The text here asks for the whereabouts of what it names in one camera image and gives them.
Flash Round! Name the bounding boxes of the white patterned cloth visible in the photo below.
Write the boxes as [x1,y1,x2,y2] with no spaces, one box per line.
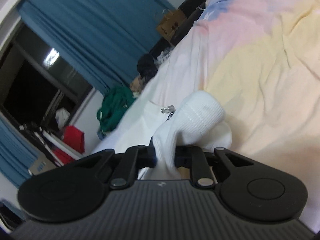
[156,46,175,65]

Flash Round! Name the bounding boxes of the dark framed window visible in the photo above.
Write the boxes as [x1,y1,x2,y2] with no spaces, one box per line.
[0,22,93,140]

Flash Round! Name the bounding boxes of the pastel tie-dye blanket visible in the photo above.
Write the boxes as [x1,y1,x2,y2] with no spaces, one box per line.
[140,0,320,233]

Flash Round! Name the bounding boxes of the red cloth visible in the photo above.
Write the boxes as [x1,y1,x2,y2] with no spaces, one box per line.
[54,126,85,164]

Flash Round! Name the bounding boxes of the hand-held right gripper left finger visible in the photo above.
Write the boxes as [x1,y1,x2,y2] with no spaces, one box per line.
[72,137,157,190]

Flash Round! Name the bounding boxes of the green garment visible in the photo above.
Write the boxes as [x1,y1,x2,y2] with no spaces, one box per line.
[96,86,137,133]

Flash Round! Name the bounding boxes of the dark clothes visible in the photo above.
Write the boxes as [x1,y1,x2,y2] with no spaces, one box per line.
[137,53,158,83]

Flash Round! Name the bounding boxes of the brown paper bag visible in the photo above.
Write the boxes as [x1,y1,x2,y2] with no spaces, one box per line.
[156,9,188,44]

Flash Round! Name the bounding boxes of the tan plush toy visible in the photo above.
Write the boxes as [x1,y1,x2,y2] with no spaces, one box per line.
[130,76,143,93]

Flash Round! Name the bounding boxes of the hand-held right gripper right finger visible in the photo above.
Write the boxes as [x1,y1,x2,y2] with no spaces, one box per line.
[175,146,254,188]

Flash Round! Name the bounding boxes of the blue curtain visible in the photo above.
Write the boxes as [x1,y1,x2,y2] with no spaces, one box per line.
[17,0,175,93]
[0,117,46,188]

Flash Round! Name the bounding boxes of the white sweatpants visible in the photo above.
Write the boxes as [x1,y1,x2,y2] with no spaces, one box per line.
[91,91,233,180]

